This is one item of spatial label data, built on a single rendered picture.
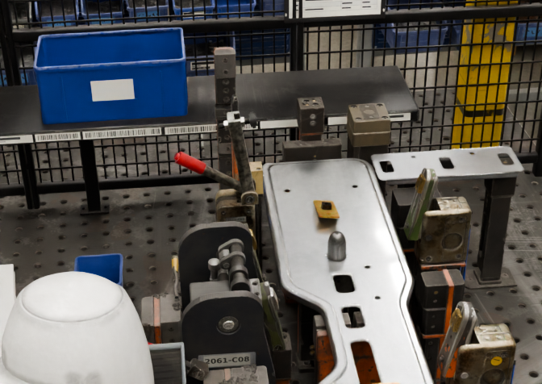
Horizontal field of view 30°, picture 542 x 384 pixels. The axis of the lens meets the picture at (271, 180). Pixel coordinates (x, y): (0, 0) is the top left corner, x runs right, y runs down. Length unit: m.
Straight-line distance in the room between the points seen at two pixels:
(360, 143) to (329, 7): 0.35
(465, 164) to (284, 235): 0.43
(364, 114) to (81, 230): 0.74
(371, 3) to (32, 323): 1.67
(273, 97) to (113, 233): 0.50
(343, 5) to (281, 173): 0.47
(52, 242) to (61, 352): 1.67
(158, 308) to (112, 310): 0.83
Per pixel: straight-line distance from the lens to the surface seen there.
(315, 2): 2.25
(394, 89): 2.23
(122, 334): 0.70
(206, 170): 1.77
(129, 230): 2.37
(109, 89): 2.09
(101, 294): 0.71
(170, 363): 1.31
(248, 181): 1.77
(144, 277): 2.21
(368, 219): 1.84
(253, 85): 2.24
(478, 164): 2.04
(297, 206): 1.88
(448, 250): 1.85
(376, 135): 2.06
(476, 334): 1.55
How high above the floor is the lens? 2.04
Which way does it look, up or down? 32 degrees down
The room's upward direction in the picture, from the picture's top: 1 degrees counter-clockwise
